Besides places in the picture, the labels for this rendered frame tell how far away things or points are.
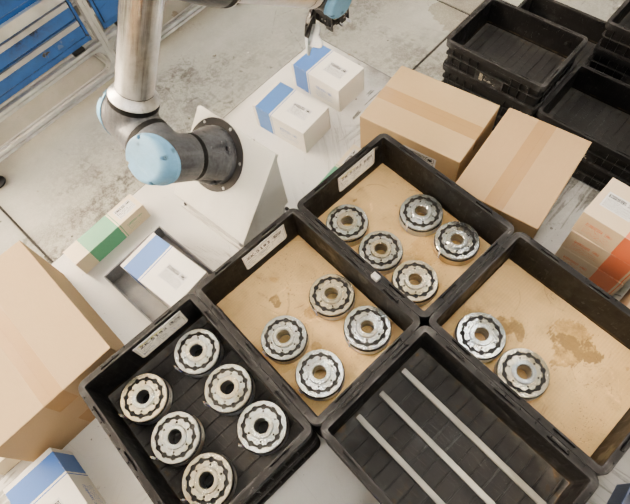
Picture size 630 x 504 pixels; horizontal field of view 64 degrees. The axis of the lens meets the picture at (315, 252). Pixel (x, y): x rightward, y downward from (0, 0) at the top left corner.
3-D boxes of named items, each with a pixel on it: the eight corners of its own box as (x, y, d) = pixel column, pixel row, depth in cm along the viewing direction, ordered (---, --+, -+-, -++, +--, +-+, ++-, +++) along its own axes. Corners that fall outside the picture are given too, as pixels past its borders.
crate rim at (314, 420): (194, 293, 112) (191, 289, 109) (294, 210, 119) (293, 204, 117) (317, 431, 96) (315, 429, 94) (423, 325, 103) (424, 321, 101)
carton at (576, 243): (560, 245, 123) (571, 230, 116) (585, 212, 126) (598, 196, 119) (623, 284, 117) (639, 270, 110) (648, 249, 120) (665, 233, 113)
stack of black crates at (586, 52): (483, 70, 235) (494, 28, 214) (519, 34, 243) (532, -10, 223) (562, 110, 220) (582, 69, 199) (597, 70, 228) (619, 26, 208)
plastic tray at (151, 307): (111, 284, 138) (103, 276, 134) (165, 234, 144) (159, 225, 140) (175, 345, 128) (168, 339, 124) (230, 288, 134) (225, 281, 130)
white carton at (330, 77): (294, 84, 166) (290, 62, 158) (318, 63, 169) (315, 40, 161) (339, 112, 159) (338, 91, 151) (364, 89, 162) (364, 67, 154)
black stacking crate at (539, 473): (322, 437, 104) (317, 429, 94) (419, 340, 112) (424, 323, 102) (476, 610, 89) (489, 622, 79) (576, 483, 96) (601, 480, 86)
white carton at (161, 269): (134, 279, 138) (120, 265, 130) (165, 247, 141) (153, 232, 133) (185, 320, 131) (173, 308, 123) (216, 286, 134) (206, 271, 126)
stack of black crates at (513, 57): (431, 124, 223) (444, 40, 183) (470, 83, 232) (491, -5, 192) (510, 169, 208) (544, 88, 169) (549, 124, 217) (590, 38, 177)
